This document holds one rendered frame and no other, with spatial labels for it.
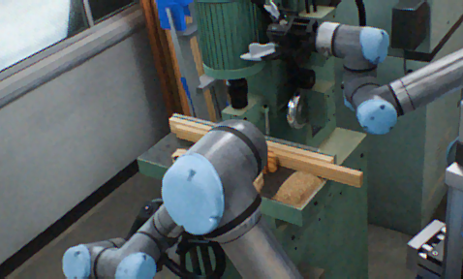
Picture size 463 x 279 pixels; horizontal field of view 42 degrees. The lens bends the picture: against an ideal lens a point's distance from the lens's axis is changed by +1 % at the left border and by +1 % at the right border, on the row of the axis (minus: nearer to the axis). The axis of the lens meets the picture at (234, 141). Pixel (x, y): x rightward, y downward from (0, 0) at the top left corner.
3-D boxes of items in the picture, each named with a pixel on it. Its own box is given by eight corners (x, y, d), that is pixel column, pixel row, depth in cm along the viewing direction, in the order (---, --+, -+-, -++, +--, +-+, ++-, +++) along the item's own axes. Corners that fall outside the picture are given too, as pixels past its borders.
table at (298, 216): (118, 189, 189) (114, 173, 186) (179, 141, 209) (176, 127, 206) (286, 249, 157) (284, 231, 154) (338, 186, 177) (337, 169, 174)
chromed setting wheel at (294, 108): (286, 135, 182) (283, 99, 176) (306, 116, 190) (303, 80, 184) (294, 137, 181) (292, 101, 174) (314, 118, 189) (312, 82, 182)
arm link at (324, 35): (348, 36, 142) (335, 65, 140) (330, 33, 144) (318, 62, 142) (339, 16, 136) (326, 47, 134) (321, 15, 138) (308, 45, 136)
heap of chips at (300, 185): (271, 199, 166) (270, 187, 164) (296, 171, 175) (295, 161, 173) (300, 207, 161) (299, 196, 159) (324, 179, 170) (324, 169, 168)
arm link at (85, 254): (85, 288, 125) (57, 280, 129) (122, 278, 134) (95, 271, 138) (87, 250, 124) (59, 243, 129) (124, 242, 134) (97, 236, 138)
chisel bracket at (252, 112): (224, 136, 181) (220, 111, 176) (249, 114, 190) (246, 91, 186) (244, 141, 177) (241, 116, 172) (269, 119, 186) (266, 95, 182)
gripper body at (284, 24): (275, 6, 144) (320, 12, 137) (287, 27, 151) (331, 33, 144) (262, 33, 142) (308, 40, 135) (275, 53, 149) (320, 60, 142)
